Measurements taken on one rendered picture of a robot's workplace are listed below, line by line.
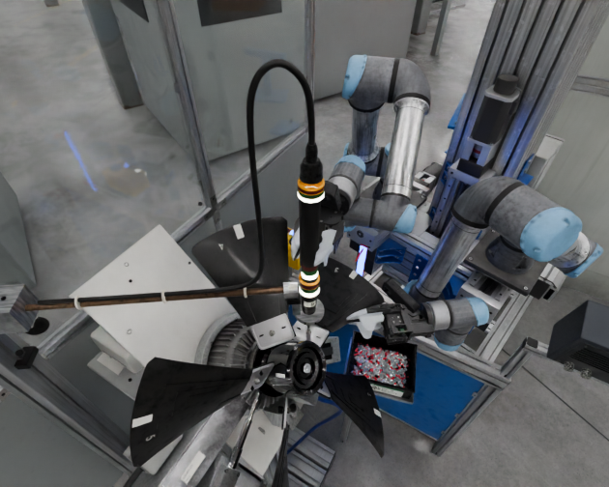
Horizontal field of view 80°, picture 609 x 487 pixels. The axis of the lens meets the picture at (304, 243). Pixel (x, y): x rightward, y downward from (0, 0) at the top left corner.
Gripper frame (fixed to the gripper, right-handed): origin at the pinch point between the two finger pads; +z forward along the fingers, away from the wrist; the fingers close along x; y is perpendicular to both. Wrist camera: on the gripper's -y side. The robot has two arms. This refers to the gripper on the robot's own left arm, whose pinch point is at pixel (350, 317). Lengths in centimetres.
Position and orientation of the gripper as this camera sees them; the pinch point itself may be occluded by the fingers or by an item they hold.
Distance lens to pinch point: 97.6
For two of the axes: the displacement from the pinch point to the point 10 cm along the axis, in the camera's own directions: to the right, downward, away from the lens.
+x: -0.1, 6.2, 7.9
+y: 1.2, 7.8, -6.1
